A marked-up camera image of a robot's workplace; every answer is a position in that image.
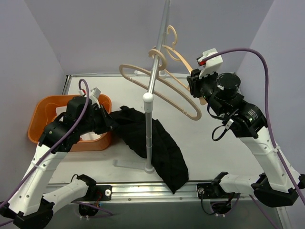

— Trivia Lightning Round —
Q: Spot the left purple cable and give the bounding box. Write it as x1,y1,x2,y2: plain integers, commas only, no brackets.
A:
0,78,115,227

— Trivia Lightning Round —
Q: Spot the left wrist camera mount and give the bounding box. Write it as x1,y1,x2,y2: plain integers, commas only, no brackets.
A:
79,87,101,108

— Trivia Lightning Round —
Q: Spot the beige wooden hanger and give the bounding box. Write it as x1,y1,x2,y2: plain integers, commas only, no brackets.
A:
163,25,207,105
119,49,202,121

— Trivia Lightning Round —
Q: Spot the aluminium mounting rail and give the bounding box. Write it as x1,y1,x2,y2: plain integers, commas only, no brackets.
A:
45,182,263,205

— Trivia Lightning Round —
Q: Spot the purple cable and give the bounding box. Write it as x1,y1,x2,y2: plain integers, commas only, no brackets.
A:
0,78,115,227
202,47,305,229

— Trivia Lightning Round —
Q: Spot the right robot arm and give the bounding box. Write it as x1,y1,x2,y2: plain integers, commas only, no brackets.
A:
187,69,299,208

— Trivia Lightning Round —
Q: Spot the orange plastic basket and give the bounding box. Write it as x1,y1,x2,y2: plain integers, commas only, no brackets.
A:
27,94,113,152

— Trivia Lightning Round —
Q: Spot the white pleated skirt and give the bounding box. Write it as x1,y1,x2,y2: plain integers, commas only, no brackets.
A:
56,106,102,141

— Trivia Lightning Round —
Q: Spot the silver clothes rack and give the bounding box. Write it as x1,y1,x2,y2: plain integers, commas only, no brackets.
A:
113,0,171,173

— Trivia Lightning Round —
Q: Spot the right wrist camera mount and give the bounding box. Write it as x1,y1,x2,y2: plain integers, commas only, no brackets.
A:
197,48,223,79

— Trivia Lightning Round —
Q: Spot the beige wooden hanger front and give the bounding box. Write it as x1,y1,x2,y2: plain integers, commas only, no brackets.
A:
119,49,202,121

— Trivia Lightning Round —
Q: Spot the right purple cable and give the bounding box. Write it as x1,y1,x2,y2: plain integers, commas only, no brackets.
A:
202,47,305,229

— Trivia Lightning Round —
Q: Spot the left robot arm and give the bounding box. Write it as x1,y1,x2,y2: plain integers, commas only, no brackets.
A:
0,95,114,229

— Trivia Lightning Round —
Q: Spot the black garment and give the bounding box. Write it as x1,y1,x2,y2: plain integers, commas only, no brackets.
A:
110,106,189,194

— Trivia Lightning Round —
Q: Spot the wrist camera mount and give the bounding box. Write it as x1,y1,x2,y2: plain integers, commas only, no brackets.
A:
197,48,223,79
79,87,101,108

